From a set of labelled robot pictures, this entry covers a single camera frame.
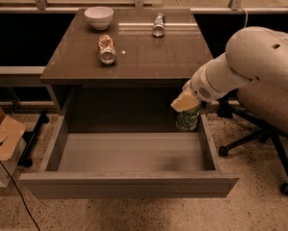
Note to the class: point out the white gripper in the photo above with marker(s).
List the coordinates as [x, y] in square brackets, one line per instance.
[201, 87]

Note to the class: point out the green soda can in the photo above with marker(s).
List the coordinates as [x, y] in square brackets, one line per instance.
[187, 120]

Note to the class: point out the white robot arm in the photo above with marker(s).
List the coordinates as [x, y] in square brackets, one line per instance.
[253, 54]

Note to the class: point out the orange silver can lying down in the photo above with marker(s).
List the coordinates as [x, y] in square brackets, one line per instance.
[107, 52]

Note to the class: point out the grey open drawer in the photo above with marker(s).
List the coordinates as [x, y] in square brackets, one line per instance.
[123, 143]

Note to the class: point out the brown cabinet desk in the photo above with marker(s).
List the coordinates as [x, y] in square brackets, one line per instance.
[147, 71]

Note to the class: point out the brown fabric office chair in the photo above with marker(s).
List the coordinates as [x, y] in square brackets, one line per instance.
[265, 106]

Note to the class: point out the white ceramic bowl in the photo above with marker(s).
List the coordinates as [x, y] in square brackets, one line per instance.
[99, 18]

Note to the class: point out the black metal stand foot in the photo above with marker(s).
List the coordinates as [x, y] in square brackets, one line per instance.
[30, 138]

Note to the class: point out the cardboard box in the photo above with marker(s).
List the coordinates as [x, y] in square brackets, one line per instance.
[12, 145]

